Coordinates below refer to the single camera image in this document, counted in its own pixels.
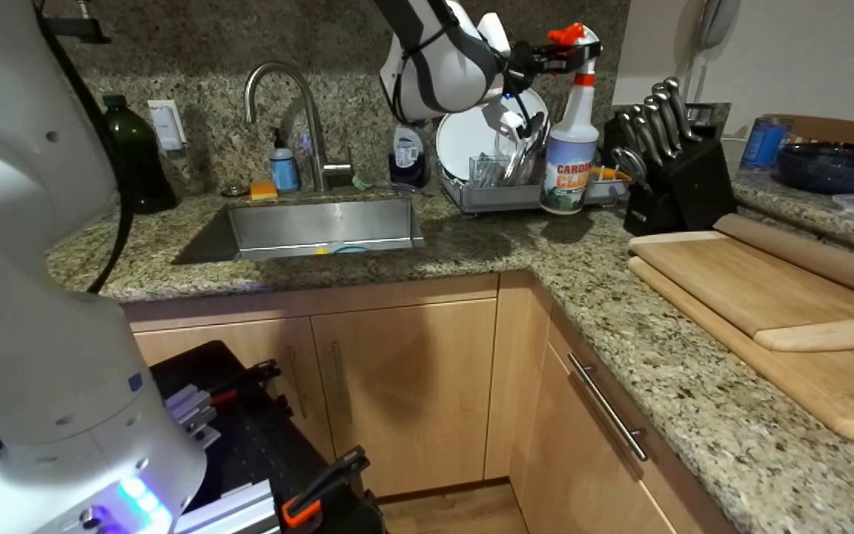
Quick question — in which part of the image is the wooden rolling pin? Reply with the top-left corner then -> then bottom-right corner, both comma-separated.
711,212 -> 854,298

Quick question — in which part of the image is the wooden tray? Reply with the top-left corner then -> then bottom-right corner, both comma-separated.
763,113 -> 854,160

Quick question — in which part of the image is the small white plate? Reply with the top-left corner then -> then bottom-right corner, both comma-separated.
435,110 -> 505,184

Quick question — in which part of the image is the black robot cart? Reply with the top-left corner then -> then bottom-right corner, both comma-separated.
142,338 -> 386,534

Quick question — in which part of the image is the dark green glass bottle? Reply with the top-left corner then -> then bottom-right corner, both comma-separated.
97,92 -> 182,216

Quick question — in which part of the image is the light wooden base cabinet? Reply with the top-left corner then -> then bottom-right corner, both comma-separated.
118,271 -> 748,534

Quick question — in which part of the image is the silver aluminium frame rail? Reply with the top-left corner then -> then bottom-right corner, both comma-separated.
176,479 -> 281,534

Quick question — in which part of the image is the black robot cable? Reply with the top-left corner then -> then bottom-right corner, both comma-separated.
32,0 -> 140,298

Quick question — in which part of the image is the steel gooseneck faucet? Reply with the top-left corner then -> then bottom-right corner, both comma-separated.
241,61 -> 355,197

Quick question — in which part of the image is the black knife block with knives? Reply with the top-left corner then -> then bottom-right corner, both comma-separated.
603,76 -> 738,237

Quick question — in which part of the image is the clear soap dispenser black pump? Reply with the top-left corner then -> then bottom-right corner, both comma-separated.
266,129 -> 302,197

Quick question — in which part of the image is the orange sponge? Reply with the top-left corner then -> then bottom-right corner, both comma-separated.
247,178 -> 281,205

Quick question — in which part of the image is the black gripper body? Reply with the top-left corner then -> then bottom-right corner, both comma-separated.
502,40 -> 554,83

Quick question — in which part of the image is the orange black clamp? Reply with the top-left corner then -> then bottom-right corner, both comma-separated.
275,446 -> 375,531
210,360 -> 284,409

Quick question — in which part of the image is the white spray bottle red trigger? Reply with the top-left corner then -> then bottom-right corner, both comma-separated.
538,21 -> 606,219

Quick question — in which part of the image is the white backsplash outlet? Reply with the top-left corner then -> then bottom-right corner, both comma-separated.
146,99 -> 191,156

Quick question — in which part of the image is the grey dish rack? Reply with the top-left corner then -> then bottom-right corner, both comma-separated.
438,145 -> 630,219

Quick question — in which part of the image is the small wooden cutting board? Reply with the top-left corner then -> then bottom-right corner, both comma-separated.
630,230 -> 854,354

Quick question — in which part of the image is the large wooden cutting board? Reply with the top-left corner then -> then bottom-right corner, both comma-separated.
630,257 -> 854,451

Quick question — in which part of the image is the steel drawer bar handle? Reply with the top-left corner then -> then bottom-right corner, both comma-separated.
563,354 -> 653,467

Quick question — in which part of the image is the dark blue bowl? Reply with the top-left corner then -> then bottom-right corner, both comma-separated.
773,136 -> 854,197

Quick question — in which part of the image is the steel sink basin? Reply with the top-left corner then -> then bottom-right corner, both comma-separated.
173,194 -> 423,265

